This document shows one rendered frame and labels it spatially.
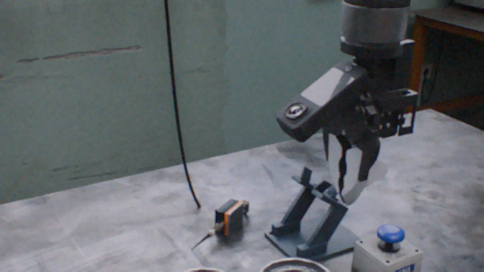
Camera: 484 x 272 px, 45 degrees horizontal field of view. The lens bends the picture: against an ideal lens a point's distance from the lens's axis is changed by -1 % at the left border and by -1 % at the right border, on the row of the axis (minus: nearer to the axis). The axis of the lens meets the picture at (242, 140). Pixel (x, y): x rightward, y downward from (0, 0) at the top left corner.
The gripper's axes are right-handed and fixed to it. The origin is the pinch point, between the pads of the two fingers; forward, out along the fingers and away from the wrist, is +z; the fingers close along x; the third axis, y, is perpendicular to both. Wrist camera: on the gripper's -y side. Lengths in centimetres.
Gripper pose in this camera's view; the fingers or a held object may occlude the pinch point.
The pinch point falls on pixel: (343, 196)
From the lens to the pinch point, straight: 75.8
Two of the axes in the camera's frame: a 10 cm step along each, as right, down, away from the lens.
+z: -0.2, 9.2, 4.0
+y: 8.7, -1.9, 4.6
